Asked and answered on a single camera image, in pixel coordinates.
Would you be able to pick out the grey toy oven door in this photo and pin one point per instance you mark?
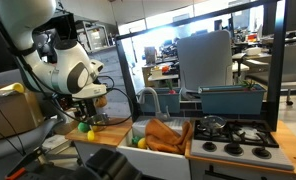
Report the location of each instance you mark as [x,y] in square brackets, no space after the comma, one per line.
[228,173]

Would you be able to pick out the black plastic device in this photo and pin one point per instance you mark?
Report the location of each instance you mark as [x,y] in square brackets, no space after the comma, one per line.
[111,166]

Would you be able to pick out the wooden counter top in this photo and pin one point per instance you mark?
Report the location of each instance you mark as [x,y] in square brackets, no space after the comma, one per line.
[111,133]

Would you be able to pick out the small green plush toy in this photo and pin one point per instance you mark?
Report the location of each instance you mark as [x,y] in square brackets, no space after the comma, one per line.
[135,140]

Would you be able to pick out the brown potato plush toy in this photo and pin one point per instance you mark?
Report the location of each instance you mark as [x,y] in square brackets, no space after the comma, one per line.
[101,101]

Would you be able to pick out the large blue planter box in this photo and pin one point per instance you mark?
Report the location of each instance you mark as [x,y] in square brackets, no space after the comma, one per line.
[231,100]

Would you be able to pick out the wooden stove counter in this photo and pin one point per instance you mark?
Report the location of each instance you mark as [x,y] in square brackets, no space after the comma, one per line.
[291,143]

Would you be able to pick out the long yellow plush toy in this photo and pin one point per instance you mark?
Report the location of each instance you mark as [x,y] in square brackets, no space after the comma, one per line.
[91,135]

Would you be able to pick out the grey wood-print backboard panel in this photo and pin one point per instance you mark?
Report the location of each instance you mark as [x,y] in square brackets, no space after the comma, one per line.
[113,70]

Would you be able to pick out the grey toy faucet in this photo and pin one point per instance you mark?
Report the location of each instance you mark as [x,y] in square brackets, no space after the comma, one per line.
[154,100]

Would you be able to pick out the green toy plant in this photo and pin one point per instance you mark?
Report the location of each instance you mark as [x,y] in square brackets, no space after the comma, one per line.
[248,83]

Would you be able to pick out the white highback office chair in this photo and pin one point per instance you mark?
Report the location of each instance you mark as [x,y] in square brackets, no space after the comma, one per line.
[204,60]

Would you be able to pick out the black stove knob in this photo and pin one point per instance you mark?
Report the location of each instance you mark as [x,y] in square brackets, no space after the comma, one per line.
[233,148]
[261,152]
[209,146]

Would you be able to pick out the round green plush toy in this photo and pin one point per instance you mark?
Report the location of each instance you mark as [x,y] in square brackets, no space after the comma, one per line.
[83,127]

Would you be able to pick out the yellow roll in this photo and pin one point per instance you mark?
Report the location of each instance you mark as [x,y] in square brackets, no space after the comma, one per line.
[13,87]

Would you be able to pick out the cardboard box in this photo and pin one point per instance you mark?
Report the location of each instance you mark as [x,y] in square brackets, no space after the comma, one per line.
[11,113]

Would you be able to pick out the white toy sink basin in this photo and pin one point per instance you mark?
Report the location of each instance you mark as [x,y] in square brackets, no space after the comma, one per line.
[151,163]

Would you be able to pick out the yellow lemon plush toy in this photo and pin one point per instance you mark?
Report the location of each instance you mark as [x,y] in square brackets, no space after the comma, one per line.
[142,143]

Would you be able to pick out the black toy stove top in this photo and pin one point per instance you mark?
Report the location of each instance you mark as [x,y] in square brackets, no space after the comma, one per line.
[241,140]

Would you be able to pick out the grey toy kitchen cabinet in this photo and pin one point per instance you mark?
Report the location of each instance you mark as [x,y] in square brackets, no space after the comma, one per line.
[84,151]

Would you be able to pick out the small blue planter box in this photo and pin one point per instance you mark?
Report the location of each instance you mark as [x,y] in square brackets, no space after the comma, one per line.
[169,101]

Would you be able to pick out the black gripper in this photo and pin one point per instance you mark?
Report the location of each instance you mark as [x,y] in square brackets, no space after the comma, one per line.
[85,106]

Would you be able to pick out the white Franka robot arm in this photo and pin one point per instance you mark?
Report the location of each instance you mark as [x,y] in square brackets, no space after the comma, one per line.
[64,66]

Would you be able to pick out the red toy vegetable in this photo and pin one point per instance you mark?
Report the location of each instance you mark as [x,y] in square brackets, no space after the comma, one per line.
[170,90]

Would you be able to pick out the black metal frame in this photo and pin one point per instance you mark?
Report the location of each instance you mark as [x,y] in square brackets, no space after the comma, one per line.
[274,66]

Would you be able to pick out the small steel pot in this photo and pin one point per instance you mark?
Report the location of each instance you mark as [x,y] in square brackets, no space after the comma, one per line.
[99,120]

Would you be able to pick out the orange plush toy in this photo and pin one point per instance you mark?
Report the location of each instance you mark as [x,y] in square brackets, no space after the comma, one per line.
[163,136]

